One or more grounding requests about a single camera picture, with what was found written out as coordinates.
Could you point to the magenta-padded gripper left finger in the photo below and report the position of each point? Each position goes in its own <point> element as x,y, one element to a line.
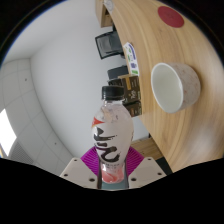
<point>76,173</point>

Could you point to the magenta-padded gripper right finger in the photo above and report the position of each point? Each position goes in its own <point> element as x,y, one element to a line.
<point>148,172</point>

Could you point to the white-labelled pink drink bottle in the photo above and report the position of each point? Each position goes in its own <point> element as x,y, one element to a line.
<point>111,133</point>

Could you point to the dark brown printed box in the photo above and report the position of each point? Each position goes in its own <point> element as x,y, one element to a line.
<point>130,89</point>
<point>134,109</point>

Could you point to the rectangular ceiling light panel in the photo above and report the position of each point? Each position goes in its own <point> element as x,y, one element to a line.
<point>6,133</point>

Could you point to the white speckled cup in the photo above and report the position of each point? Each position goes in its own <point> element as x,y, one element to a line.
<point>186,86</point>

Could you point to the white printed leaflet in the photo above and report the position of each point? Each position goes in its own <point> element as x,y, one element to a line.
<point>131,58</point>

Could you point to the black mesh office chair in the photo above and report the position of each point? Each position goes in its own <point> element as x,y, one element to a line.
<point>108,45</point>

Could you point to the flat round red coaster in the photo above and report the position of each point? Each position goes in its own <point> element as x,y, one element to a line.
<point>170,16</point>

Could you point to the wooden side desk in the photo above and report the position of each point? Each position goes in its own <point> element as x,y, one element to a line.
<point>104,15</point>

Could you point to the round patterned grey pad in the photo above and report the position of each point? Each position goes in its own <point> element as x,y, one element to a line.
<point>108,4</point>

